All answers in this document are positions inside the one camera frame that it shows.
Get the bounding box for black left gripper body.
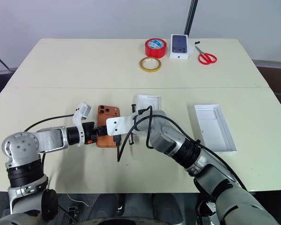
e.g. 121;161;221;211
81;121;99;145

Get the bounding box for orange smartphone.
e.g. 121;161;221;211
96;105;121;149

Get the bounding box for white phone box base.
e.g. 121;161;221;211
133;94;161;135

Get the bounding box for phone box with dark print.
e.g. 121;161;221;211
169;34;190;60

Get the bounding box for white phone box lid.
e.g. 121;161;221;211
193;104;237;155

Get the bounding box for yellow tape roll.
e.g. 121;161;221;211
138;56;162;73

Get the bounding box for red tape roll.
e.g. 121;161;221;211
144;38;167;58

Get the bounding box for dark grey rounded shape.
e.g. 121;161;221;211
91;193;153;220

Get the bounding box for black upright pole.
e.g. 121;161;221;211
183;0;199;36

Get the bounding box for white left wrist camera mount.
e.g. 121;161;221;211
73;101;93;148

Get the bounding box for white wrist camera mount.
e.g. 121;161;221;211
106;115;137;137
73;101;93;148

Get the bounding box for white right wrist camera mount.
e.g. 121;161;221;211
106;115;137;137

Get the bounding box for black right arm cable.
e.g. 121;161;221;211
117;105;249;191

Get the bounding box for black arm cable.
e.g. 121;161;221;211
24;114;76;132
117;105;249;191

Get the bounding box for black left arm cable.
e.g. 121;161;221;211
24;114;76;132

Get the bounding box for thin white cable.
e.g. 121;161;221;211
67;193;91;208

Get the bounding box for red handled scissors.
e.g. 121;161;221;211
194;45;218;65

